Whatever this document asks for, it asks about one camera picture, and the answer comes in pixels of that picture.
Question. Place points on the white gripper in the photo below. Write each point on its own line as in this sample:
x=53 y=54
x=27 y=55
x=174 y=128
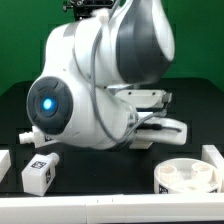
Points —
x=161 y=130

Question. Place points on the white round stool seat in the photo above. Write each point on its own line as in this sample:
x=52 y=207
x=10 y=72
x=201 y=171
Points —
x=186 y=176

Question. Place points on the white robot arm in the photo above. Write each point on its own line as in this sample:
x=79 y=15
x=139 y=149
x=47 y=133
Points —
x=90 y=92

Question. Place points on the white left block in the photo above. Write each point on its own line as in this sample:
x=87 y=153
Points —
x=5 y=163

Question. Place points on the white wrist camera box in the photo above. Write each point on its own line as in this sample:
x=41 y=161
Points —
x=145 y=99

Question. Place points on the white right rail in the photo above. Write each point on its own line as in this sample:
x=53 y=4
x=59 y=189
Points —
x=211 y=155

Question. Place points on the white rail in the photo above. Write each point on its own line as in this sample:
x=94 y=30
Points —
x=152 y=208
x=211 y=155

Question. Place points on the white front rail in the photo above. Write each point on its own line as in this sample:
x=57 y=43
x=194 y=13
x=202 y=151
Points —
x=152 y=208

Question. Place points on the black camera stand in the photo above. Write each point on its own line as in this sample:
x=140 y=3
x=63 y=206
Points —
x=83 y=9

